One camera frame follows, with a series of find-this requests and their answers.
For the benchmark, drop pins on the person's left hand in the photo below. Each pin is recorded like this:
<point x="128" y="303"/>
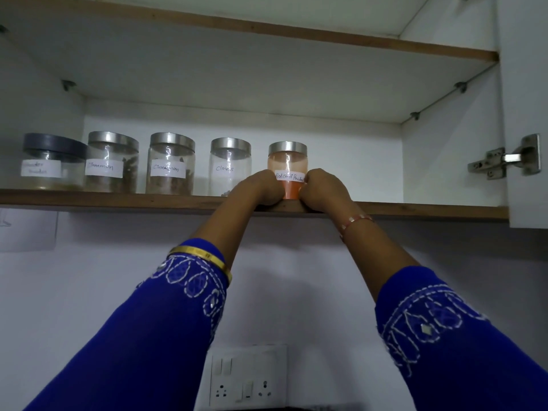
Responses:
<point x="263" y="190"/>

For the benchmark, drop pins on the grey-lid coriander powder jar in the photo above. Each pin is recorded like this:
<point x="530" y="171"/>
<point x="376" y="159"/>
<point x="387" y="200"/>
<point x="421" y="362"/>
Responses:
<point x="53" y="160"/>

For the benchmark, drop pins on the person's left forearm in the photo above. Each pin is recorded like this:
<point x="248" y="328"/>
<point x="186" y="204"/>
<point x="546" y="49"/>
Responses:
<point x="218" y="235"/>

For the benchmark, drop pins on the brown wooden cabinet door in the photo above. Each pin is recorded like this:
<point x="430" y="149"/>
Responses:
<point x="524" y="81"/>

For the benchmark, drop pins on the steel-lid cinnamon jar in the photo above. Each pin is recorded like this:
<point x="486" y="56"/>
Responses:
<point x="112" y="162"/>

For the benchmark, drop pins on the white wall socket plate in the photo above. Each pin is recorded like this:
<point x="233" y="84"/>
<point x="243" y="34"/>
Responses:
<point x="246" y="376"/>

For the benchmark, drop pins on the metal cabinet door hinge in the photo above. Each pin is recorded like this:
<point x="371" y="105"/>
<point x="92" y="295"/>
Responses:
<point x="505" y="158"/>

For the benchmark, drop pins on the person's right forearm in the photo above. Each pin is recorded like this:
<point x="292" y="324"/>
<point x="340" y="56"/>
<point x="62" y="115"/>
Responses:
<point x="376" y="261"/>

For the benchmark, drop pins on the white cabinet shelf board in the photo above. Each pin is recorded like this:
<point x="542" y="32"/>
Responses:
<point x="214" y="72"/>

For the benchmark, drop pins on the gold bangle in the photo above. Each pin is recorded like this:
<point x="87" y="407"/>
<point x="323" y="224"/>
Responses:
<point x="201" y="253"/>

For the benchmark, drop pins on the red chilli powder jar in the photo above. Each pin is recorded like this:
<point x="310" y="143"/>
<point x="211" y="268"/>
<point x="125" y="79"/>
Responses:
<point x="287" y="160"/>

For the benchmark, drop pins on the brown wooden cabinet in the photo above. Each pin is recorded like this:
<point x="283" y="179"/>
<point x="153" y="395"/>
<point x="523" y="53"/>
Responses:
<point x="342" y="166"/>

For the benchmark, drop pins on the steel-lid brown pods spice jar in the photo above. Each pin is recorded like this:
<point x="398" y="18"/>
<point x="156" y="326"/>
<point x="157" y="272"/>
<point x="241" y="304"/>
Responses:
<point x="170" y="164"/>

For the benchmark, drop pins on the person's right hand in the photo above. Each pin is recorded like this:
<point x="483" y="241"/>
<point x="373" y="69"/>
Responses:
<point x="327" y="192"/>

